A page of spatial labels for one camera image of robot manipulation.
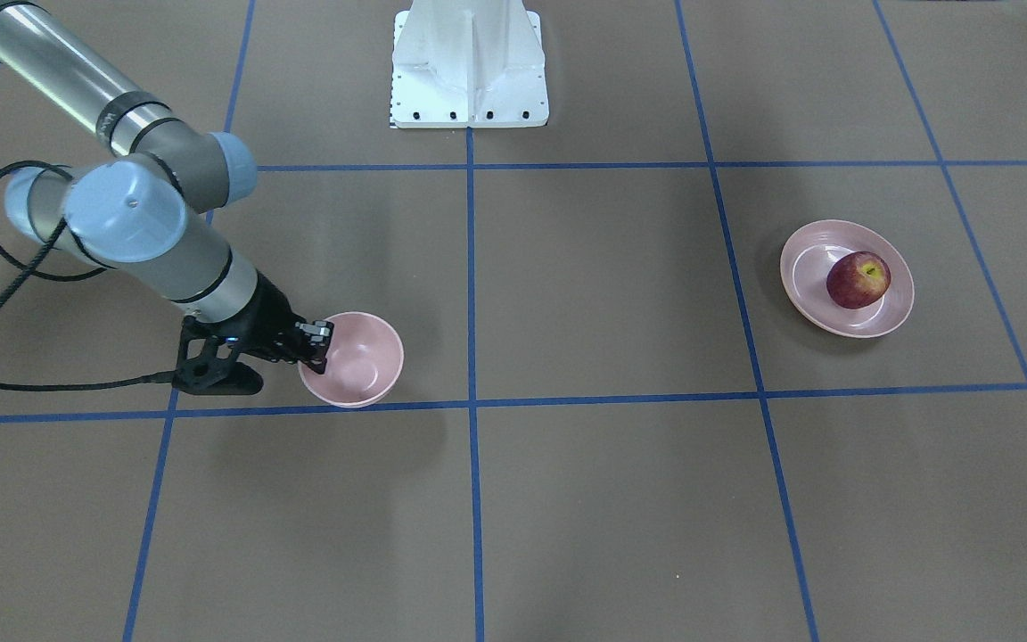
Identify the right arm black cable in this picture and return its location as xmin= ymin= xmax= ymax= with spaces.
xmin=0 ymin=160 xmax=177 ymax=392

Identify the pink bowl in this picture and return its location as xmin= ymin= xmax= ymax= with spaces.
xmin=297 ymin=310 xmax=405 ymax=407

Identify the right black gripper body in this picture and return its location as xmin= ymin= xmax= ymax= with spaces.
xmin=242 ymin=273 xmax=311 ymax=358

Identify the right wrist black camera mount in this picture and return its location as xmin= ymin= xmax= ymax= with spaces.
xmin=172 ymin=316 xmax=264 ymax=396

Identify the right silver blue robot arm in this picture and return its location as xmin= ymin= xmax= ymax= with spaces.
xmin=0 ymin=1 xmax=333 ymax=387

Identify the pink plate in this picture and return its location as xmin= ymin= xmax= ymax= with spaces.
xmin=781 ymin=219 xmax=916 ymax=340

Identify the red yellow apple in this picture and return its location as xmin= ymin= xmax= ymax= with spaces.
xmin=825 ymin=251 xmax=892 ymax=309

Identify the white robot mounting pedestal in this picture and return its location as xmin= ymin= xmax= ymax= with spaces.
xmin=389 ymin=1 xmax=550 ymax=129

